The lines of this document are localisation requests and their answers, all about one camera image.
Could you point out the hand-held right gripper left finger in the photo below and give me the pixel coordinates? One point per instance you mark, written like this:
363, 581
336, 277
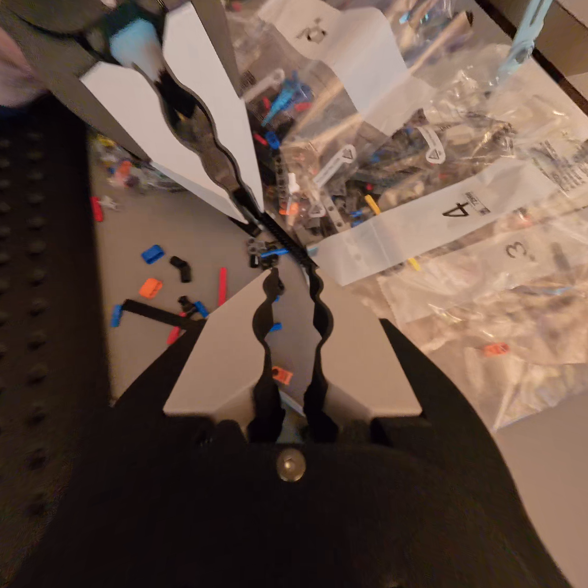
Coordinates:
216, 367

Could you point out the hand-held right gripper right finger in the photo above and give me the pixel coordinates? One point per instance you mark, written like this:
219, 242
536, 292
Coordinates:
367, 367

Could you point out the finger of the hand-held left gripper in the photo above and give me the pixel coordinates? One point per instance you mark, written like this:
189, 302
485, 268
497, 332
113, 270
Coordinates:
133, 110
206, 69

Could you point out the black lego gear rack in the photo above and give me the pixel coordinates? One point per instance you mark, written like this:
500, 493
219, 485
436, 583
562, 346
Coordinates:
289, 246

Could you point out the red lego pin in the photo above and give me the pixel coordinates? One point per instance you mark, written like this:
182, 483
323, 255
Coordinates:
96, 209
174, 335

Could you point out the small black lego connector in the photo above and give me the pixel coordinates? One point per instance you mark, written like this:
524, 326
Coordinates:
185, 302

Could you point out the red lego axle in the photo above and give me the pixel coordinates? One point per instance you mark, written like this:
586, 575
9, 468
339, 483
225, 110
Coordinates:
222, 287

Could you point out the white lego connector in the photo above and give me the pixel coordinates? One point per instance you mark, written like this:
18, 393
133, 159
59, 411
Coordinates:
109, 202

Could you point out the orange lego tile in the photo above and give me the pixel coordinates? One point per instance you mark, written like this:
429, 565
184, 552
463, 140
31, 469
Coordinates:
150, 288

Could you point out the black angled lego connector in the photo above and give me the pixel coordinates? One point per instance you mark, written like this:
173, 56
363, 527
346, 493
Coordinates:
180, 268

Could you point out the clear lego parts bag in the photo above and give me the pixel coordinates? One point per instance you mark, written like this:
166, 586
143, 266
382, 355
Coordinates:
482, 298
413, 229
349, 50

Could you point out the person's left hand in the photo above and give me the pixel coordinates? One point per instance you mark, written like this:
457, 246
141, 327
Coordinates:
18, 69

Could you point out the small open parts bag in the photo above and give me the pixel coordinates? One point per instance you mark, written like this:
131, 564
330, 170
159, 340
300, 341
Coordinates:
124, 170

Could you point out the dark perforated panel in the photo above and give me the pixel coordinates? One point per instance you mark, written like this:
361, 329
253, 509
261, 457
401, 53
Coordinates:
41, 275

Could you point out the empty clear plastic bag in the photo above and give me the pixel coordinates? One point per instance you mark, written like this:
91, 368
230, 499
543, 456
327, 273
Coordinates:
528, 138

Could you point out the light blue slotted bar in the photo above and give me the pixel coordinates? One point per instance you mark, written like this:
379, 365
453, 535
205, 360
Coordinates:
528, 36

